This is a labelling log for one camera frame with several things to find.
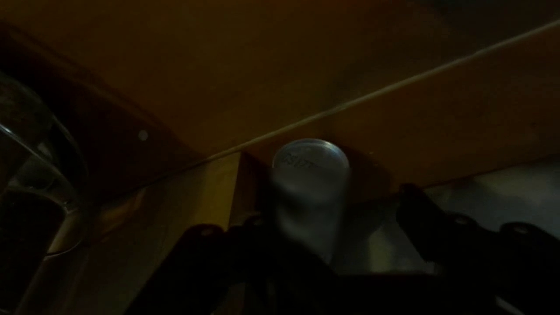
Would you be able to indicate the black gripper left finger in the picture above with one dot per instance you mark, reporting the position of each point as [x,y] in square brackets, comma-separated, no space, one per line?
[253,269]

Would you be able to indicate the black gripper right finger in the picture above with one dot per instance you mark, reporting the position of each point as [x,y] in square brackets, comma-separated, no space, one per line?
[518,264]

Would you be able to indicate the white bottle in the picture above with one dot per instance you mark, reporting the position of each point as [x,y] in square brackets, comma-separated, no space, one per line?
[309,178]

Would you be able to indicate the wooden dresser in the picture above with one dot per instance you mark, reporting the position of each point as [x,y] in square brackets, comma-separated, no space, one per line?
[176,104]

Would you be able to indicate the clear container of seeds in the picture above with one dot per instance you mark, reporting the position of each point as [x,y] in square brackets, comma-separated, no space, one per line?
[42,213]

